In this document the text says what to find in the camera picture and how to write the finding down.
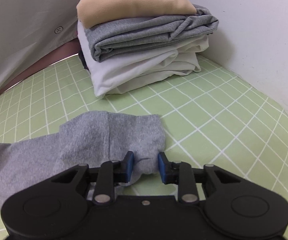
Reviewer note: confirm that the beige folded garment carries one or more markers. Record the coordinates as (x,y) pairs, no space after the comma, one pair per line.
(134,2)

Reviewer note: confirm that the mauve bed edge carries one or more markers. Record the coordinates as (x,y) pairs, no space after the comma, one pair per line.
(59,52)

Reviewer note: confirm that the grey zip hoodie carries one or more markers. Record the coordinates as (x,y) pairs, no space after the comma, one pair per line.
(71,142)

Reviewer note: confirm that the grey folded garment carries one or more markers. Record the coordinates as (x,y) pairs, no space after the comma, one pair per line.
(139,35)

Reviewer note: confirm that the black folded garment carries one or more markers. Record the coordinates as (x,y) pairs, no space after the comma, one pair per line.
(83,61)

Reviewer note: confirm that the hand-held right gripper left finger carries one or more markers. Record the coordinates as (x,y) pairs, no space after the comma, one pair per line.
(130,166)

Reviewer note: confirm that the grey carrot printed quilt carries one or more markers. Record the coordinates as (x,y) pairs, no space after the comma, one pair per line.
(21,30)

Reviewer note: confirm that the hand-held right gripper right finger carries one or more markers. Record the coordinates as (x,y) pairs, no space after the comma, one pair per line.
(161,167)

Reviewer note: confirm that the white folded garment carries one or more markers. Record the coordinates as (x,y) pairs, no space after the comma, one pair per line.
(139,72)

